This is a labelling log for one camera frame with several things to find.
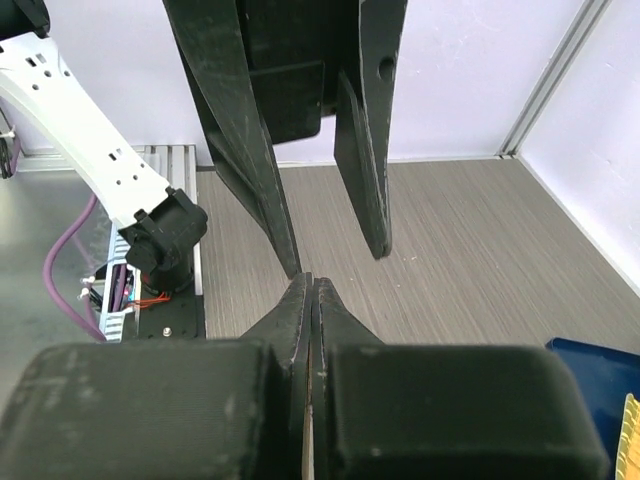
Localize dark blue tray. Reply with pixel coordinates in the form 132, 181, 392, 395
546, 337, 639, 479

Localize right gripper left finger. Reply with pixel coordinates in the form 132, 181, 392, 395
1, 273, 313, 479

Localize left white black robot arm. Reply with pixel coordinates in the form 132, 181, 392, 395
1, 1, 407, 293

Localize yellow woven bamboo mat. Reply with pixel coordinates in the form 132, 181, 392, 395
614, 393, 640, 480

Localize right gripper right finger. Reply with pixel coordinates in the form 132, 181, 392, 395
310, 278, 610, 479

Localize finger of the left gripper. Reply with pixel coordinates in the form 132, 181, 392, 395
164, 1, 302, 278
334, 0, 407, 259

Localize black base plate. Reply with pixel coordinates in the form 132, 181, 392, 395
134, 281, 206, 340

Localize slotted white cable duct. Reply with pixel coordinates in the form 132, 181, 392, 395
98, 226, 140, 343

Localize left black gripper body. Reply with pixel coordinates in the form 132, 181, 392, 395
235, 1, 360, 145

